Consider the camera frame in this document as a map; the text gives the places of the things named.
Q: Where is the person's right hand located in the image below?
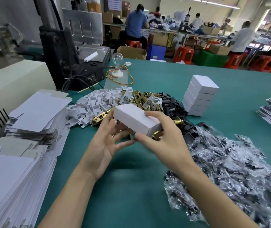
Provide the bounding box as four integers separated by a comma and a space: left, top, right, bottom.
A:
135, 111, 193, 176

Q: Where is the person's left hand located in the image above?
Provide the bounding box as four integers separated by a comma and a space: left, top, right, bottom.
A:
79, 114, 136, 181

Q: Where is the small white cardboard box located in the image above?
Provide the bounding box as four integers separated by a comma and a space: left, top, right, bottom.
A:
113, 103, 163, 136

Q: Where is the person's left forearm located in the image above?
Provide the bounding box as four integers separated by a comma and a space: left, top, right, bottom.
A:
38, 162, 98, 228

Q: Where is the person's right forearm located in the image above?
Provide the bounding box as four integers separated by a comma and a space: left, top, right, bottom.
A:
173, 159, 260, 228

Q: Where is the pile of white plastic pieces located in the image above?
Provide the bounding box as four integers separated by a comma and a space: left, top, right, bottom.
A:
65, 86, 133, 129

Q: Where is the wooden stick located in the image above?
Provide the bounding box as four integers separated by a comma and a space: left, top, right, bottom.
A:
78, 83, 103, 93

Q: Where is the pile of brass door latches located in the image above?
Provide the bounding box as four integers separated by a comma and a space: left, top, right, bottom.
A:
92, 90, 190, 140

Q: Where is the clear acrylic plate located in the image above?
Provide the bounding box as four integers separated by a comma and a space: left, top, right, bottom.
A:
104, 68, 128, 90

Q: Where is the pile of black metal plates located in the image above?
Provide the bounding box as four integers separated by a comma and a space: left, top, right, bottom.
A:
158, 92, 212, 140

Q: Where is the clear light bulb white base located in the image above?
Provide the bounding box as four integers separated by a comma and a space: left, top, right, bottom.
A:
110, 52, 124, 79

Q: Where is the white plastic bar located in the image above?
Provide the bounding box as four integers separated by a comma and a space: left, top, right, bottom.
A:
84, 52, 98, 62

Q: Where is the open cardboard box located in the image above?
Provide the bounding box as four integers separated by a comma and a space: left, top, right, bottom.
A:
117, 45, 147, 60

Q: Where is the low stack of flat carton blanks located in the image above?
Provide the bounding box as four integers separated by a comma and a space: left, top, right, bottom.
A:
5, 91, 72, 156

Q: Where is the stack of closed white cartons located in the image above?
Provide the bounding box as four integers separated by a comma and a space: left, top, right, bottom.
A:
182, 75, 220, 117

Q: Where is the red plastic stool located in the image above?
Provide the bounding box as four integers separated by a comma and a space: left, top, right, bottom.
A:
223, 54, 243, 69
173, 46, 194, 65
126, 39, 143, 48

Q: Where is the black ultrasonic welding machine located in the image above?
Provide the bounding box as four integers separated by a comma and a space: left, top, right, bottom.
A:
39, 0, 112, 91

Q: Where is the pile of clear screw bags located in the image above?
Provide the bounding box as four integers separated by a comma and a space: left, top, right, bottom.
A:
163, 126, 271, 228

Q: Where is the brown cardboard box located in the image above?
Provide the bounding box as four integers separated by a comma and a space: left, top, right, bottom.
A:
152, 34, 169, 47
209, 44, 231, 56

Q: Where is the beige machine housing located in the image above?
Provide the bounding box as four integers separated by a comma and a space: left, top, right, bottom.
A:
0, 60, 57, 143

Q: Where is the green plastic crate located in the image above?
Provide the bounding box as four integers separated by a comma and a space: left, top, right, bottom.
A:
193, 50, 230, 68

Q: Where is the tall stack of flat carton blanks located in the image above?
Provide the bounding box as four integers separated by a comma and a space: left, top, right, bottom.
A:
0, 137, 58, 228

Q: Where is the black pneumatic press machine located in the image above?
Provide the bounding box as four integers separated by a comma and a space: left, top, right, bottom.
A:
179, 6, 193, 32

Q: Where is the row of red plastic stools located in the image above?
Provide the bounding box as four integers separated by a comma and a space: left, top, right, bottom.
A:
250, 55, 271, 74

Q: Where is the black cable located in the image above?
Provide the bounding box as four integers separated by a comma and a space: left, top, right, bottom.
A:
62, 75, 105, 91

